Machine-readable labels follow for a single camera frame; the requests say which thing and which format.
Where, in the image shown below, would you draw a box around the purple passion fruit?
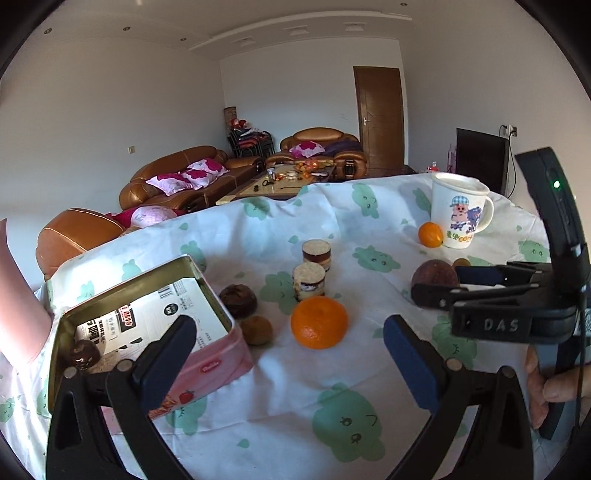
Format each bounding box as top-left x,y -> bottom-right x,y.
411,259 -> 460,287

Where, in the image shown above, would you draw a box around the dark brown passion fruit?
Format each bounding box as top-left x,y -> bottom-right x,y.
66,339 -> 101,371

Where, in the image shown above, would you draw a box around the large orange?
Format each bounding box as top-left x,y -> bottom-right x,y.
290,296 -> 349,350

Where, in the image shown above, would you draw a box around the right hand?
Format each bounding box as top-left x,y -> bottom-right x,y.
525,346 -> 580,430

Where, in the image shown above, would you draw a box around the small yellow-brown fruit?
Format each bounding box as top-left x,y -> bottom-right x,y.
453,258 -> 471,268

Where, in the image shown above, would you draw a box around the small orange by mug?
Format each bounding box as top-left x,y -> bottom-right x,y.
418,222 -> 444,248

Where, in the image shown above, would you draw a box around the pink biscuit tin box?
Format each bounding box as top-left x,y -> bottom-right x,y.
47,254 -> 253,418

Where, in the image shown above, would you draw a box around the white cartoon mug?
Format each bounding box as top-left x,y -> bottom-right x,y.
431,172 -> 495,249

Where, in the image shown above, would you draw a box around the white green-cloud tablecloth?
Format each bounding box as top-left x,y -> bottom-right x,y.
0,172 -> 583,480

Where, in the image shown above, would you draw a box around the black television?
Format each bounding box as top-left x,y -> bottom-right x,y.
456,128 -> 509,195

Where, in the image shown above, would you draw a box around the near layered cake cup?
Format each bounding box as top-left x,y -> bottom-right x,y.
293,262 -> 325,302

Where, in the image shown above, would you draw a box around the layered cake cup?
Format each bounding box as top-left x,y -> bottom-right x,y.
301,239 -> 332,271
293,262 -> 325,302

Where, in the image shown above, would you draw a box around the far layered cake cup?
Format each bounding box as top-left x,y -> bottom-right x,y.
301,239 -> 332,271

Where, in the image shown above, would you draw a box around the small brown-yellow fruit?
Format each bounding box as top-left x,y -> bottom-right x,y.
240,315 -> 273,346

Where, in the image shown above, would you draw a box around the dark wrinkled fruit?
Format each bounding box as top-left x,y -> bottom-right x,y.
219,284 -> 257,320

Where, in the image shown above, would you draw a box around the brown leather armchair near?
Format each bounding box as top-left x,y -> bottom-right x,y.
35,208 -> 124,280

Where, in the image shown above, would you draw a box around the brown leather armchair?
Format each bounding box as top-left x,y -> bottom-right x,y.
266,127 -> 368,180
35,208 -> 124,280

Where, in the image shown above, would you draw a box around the wooden coffee table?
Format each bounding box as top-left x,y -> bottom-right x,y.
215,162 -> 335,206

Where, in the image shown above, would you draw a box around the brown leather far armchair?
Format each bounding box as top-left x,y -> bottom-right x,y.
266,127 -> 368,180

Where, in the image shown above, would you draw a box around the brown leather long sofa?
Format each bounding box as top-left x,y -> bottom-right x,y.
119,145 -> 264,212

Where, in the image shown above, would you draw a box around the pink floral cushion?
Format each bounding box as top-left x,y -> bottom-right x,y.
181,158 -> 229,190
145,172 -> 193,197

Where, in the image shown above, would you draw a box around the brown wooden door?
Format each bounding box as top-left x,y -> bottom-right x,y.
353,66 -> 406,177

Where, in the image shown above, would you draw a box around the stacked dark chairs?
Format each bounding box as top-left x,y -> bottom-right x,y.
228,118 -> 274,159

